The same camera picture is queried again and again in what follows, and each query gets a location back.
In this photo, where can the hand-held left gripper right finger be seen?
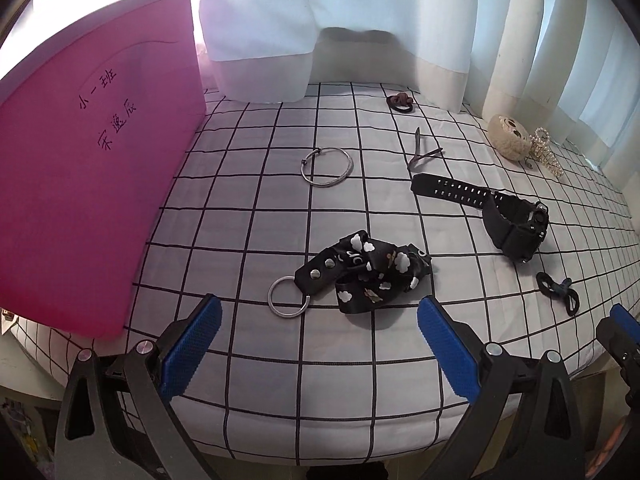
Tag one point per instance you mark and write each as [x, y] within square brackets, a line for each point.
[447, 347]

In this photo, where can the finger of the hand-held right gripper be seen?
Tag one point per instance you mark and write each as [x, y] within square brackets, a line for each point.
[625, 322]

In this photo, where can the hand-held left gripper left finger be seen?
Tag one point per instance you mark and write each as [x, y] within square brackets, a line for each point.
[192, 345]

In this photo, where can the black wrist watch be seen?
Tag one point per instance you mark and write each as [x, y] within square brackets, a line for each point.
[510, 230]

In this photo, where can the pearl hair claw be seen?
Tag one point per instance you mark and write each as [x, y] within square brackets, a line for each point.
[542, 152]

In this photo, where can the pink plastic storage bin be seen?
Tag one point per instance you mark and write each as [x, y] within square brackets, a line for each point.
[75, 185]

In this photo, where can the silver bangle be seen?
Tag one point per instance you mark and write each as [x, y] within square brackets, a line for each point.
[306, 163]

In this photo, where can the cream plush hair accessory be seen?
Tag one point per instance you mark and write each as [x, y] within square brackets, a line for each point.
[510, 140]

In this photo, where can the black checked white bed sheet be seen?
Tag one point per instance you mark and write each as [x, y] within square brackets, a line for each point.
[260, 360]

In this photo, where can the pleated white curtain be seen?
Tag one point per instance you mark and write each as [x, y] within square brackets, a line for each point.
[525, 35]

